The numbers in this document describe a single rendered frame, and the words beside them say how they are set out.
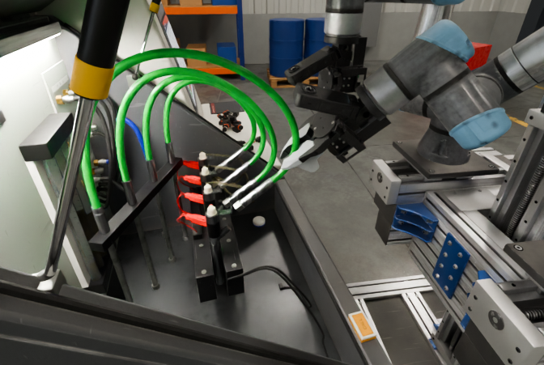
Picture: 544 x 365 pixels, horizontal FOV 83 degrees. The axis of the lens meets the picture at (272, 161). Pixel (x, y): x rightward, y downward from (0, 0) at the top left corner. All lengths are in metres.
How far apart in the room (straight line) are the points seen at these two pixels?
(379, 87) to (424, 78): 0.07
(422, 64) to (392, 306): 1.32
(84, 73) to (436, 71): 0.46
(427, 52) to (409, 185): 0.58
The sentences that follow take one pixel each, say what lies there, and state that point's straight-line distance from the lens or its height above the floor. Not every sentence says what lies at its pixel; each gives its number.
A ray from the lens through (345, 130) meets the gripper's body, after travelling 0.55.
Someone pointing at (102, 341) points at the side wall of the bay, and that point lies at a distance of 0.29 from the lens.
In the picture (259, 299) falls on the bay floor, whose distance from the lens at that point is 0.84.
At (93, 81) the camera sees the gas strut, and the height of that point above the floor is 1.46.
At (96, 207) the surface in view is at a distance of 0.64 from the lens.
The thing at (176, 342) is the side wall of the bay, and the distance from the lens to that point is 0.32.
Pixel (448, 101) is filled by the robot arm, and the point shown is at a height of 1.36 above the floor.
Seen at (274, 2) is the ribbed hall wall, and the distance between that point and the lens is 7.09.
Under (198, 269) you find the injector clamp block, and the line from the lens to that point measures 0.71.
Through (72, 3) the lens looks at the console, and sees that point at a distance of 0.89.
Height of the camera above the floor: 1.51
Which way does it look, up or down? 30 degrees down
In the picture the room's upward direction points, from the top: straight up
